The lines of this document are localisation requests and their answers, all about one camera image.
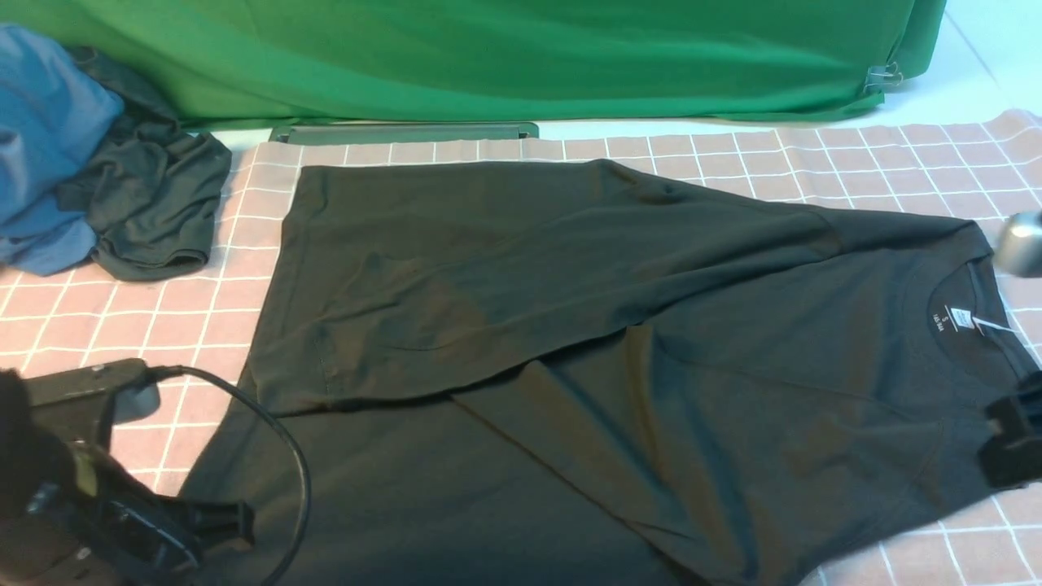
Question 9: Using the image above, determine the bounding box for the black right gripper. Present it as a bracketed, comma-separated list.
[978, 392, 1041, 490]

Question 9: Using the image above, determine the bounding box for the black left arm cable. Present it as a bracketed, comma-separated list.
[147, 365, 313, 586]

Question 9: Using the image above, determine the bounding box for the dark gray long-sleeve shirt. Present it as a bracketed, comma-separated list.
[175, 158, 1042, 586]

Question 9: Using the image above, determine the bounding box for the crumpled dark gray garment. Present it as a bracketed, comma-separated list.
[55, 46, 232, 282]

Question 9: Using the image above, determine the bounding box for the metal binder clip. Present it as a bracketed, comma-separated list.
[863, 62, 904, 94]

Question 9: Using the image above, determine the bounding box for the pink checkered tablecloth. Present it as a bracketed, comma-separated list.
[1, 109, 1040, 585]

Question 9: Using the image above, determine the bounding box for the blue crumpled garment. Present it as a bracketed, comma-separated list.
[1, 24, 124, 277]

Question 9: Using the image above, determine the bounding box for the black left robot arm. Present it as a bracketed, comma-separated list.
[1, 359, 256, 585]

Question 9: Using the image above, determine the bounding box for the gray metal bar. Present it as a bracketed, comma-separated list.
[268, 122, 540, 147]

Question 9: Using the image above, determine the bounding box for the green backdrop cloth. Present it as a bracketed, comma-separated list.
[1, 1, 946, 129]

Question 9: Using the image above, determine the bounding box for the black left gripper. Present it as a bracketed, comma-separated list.
[24, 456, 256, 585]

